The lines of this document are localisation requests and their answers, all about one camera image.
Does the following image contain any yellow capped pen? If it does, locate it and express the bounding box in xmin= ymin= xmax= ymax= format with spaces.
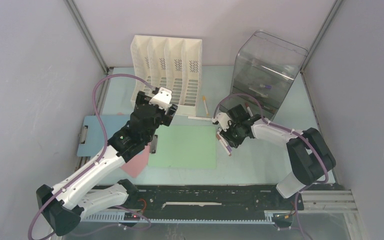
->
xmin=202 ymin=95 xmax=210 ymax=116

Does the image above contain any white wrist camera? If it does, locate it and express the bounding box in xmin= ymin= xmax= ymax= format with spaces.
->
xmin=211 ymin=112 xmax=234 ymax=132
xmin=149 ymin=87 xmax=172 ymax=110

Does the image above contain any white marker pen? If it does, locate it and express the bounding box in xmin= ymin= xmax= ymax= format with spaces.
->
xmin=188 ymin=116 xmax=212 ymax=122

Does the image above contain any transparent grey drawer box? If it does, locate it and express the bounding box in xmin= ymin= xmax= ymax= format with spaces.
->
xmin=220 ymin=30 xmax=308 ymax=120

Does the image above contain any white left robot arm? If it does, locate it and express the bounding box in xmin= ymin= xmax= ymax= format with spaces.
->
xmin=36 ymin=87 xmax=178 ymax=236

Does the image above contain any pink paper sheet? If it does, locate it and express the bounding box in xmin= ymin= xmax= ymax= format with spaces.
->
xmin=120 ymin=145 xmax=151 ymax=178

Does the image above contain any brown capped white marker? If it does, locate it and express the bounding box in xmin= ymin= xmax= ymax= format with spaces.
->
xmin=215 ymin=133 xmax=231 ymax=156

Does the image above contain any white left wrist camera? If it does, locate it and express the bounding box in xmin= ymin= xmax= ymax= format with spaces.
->
xmin=149 ymin=87 xmax=172 ymax=110

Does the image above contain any white file organizer rack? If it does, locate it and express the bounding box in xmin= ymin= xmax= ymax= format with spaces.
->
xmin=130 ymin=35 xmax=203 ymax=117

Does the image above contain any green clipboard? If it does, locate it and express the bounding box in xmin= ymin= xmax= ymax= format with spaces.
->
xmin=148 ymin=125 xmax=217 ymax=170

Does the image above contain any blue clipboard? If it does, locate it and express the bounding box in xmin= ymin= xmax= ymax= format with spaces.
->
xmin=77 ymin=115 xmax=130 ymax=157

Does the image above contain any red capped white marker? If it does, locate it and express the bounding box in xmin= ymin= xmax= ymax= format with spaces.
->
xmin=244 ymin=102 xmax=254 ymax=117

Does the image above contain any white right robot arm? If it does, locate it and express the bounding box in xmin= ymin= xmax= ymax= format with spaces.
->
xmin=211 ymin=104 xmax=337 ymax=209

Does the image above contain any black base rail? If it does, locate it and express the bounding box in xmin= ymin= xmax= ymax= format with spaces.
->
xmin=107 ymin=180 xmax=304 ymax=221

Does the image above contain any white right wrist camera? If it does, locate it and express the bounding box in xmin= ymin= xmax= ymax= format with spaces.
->
xmin=211 ymin=112 xmax=234 ymax=132

